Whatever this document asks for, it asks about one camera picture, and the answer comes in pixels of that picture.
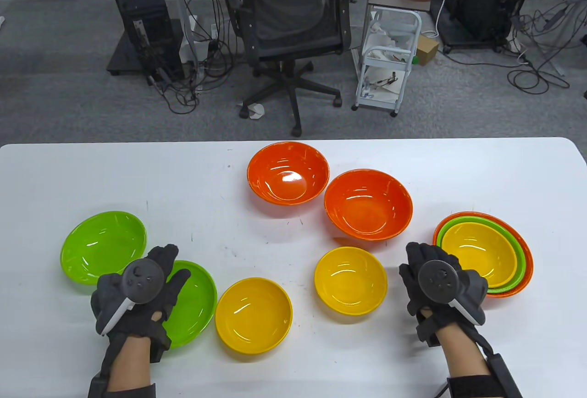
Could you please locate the person's right forearm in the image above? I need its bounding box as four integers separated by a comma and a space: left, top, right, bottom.
431, 324, 496, 380

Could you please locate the black computer tower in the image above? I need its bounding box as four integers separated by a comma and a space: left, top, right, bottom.
106, 0, 186, 86

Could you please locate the person's right hand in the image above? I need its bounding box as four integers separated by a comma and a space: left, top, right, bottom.
398, 242, 489, 334

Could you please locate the green plastic bowl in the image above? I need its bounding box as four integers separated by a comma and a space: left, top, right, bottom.
158, 260, 218, 349
60, 210, 148, 285
436, 216, 527, 292

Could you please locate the yellow plastic bowl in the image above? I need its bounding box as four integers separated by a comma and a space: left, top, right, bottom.
441, 222, 518, 288
314, 247, 388, 316
215, 277, 293, 355

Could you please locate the grey and white controller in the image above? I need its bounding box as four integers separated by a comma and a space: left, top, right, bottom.
95, 258, 166, 337
417, 260, 487, 325

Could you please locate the white power cable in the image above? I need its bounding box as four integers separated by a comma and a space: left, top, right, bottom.
433, 0, 448, 37

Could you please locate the white plastic bag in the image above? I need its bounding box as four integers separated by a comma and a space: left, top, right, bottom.
370, 20, 413, 52

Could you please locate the tangle of black cables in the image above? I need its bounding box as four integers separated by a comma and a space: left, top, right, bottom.
507, 0, 587, 96
147, 0, 237, 115

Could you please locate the white three-tier trolley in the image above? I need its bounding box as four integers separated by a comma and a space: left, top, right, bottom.
352, 7, 422, 117

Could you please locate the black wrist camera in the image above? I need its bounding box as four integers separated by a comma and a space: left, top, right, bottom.
415, 313, 443, 348
149, 322, 172, 364

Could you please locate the black forearm strap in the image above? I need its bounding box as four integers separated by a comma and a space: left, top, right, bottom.
103, 382, 156, 398
447, 374, 505, 398

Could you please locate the black forearm sensor box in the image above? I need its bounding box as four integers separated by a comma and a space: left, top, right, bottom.
485, 354, 523, 398
88, 370, 110, 398

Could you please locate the black mesh office chair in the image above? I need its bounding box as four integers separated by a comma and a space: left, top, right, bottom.
219, 0, 356, 138

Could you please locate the crumpled white paper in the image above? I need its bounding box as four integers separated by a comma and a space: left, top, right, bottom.
238, 102, 266, 120

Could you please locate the orange plastic bowl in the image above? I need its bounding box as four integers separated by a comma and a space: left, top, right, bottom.
432, 211, 534, 299
247, 142, 330, 206
324, 169, 414, 241

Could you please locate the person's left forearm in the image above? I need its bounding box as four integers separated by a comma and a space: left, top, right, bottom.
106, 336, 154, 392

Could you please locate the person's left hand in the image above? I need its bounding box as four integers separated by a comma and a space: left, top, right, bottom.
90, 244, 192, 341

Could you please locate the cardboard box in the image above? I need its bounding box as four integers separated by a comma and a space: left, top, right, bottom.
415, 34, 440, 66

